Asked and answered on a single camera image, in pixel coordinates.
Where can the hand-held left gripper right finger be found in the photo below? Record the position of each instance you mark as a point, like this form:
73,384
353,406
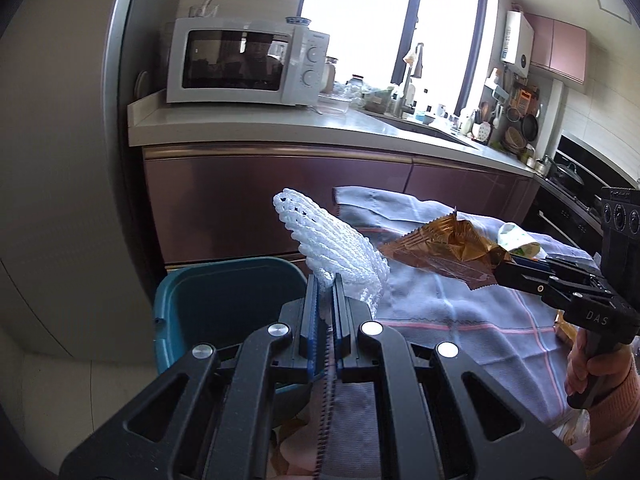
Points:
340,330

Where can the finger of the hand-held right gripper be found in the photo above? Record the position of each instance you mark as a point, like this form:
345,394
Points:
525,280
570,269

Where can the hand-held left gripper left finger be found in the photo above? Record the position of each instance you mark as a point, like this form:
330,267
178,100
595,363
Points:
312,330

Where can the gold foil snack wrapper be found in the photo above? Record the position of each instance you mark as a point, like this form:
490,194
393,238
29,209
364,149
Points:
440,250

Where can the white foam fruit net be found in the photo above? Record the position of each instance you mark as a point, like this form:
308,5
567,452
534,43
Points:
330,240

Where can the teal plastic waste bin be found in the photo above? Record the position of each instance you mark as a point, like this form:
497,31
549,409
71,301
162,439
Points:
225,300

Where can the person's right hand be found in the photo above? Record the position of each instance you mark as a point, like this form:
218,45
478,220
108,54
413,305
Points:
575,370

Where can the black built-in oven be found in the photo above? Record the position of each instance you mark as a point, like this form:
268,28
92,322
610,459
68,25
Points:
550,215

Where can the grey checked cloth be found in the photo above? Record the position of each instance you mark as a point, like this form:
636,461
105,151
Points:
450,320

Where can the black wok with lid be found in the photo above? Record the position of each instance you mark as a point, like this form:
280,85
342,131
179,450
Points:
567,172

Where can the black range hood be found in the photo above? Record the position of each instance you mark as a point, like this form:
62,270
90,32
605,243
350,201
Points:
595,152

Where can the purple kitchen base cabinets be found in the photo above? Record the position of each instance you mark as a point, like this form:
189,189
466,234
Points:
300,200

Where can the woven bamboo basket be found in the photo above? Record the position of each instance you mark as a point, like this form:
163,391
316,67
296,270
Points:
515,141

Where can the black hanging frying pan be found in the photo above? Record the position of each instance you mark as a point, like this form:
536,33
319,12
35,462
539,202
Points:
530,127

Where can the white dotted utensil holder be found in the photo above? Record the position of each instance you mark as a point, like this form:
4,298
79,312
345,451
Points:
482,132

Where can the orange hanging grater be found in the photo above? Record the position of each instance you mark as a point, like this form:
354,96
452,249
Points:
524,101

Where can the white stone kitchen countertop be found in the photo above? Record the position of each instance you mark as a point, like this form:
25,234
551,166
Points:
300,122

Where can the steel kitchen faucet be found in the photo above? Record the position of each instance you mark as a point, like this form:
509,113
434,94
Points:
407,92

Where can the clear plastic food container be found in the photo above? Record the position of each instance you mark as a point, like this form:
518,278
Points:
335,103

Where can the pile of clear plastic bags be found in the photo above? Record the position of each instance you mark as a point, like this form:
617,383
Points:
360,92

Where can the glass jar with lid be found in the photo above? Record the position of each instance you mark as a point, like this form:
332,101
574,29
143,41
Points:
330,77

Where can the white microwave oven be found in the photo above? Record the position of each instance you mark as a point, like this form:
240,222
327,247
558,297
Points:
300,60

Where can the dark framed kitchen window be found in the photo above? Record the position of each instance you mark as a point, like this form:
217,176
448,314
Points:
370,20

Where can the grey refrigerator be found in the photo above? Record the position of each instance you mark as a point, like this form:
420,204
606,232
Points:
60,160

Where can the blue white porcelain bowl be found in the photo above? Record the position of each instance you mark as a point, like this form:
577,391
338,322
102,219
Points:
298,21

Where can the small pale ornament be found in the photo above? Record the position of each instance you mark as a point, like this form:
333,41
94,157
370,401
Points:
205,7

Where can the pink wall cabinet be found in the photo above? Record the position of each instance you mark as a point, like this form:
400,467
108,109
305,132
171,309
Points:
560,45

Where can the white wall water heater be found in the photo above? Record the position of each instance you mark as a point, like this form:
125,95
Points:
517,40

